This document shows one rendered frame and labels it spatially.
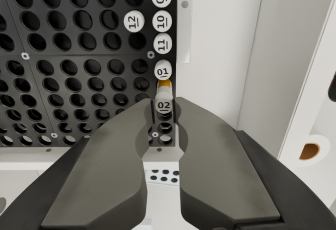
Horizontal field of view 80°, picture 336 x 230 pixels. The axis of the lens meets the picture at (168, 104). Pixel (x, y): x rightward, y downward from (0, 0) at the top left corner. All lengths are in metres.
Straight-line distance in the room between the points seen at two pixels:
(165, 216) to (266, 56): 0.44
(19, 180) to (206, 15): 0.36
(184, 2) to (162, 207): 0.44
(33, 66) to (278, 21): 0.19
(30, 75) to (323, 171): 0.51
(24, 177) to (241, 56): 0.37
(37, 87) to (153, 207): 0.40
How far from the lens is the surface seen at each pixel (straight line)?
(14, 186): 0.40
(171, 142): 0.19
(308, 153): 0.42
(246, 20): 0.22
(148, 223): 0.55
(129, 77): 0.16
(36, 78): 0.19
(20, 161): 0.27
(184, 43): 0.20
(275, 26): 0.20
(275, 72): 0.19
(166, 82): 0.15
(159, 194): 0.48
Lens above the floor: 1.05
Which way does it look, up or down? 60 degrees down
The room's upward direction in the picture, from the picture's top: 179 degrees counter-clockwise
